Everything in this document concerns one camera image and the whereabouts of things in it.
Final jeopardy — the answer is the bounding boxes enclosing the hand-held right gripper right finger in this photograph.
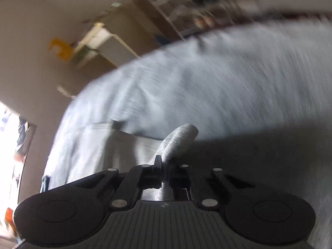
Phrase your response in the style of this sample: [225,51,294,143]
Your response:
[168,164,256,209]

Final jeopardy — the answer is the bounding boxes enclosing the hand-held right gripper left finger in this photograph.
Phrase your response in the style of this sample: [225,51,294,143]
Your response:
[70,156,162,209]

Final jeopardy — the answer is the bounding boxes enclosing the grey hoodie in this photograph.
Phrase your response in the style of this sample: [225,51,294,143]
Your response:
[43,121,200,203]

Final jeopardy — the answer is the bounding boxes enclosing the cream bedpost finial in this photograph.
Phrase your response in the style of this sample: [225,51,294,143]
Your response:
[56,85,76,99]

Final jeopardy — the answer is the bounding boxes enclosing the cream wooden desk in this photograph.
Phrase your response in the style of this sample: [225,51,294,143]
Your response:
[71,22,142,69]

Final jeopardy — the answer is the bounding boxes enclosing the bright window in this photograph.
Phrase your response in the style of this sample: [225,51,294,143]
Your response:
[0,102,37,213]

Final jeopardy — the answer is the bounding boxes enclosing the yellow calendar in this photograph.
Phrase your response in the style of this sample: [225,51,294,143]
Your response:
[49,38,73,62]

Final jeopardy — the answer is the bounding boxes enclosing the white metal shoe rack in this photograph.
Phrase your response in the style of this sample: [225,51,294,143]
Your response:
[141,0,234,42]

